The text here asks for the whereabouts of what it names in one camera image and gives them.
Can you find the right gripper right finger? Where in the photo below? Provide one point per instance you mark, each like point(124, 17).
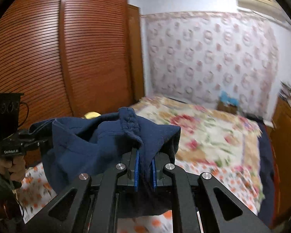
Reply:
point(199, 203)

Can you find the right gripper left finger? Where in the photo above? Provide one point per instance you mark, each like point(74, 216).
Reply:
point(89, 203)

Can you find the navy printed t-shirt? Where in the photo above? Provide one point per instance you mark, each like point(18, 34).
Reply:
point(92, 146)

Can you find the left hand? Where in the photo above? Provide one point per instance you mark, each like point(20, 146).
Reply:
point(14, 169)

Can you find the orange print white sheet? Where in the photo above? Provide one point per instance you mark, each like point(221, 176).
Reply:
point(198, 204)

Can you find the floral quilt blanket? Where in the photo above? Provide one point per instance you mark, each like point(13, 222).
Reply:
point(208, 136)

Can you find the navy blue bed blanket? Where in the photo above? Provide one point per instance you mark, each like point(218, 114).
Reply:
point(267, 175)

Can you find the blue item on box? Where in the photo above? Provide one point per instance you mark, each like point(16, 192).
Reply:
point(227, 103)

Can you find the wooden louvered wardrobe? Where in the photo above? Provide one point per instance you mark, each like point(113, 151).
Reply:
point(70, 57)

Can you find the wooden sideboard cabinet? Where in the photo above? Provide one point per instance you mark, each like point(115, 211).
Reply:
point(281, 140)

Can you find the circle pattern curtain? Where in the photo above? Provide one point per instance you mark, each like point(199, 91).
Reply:
point(198, 56)

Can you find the white air conditioner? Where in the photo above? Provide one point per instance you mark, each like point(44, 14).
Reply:
point(267, 7)

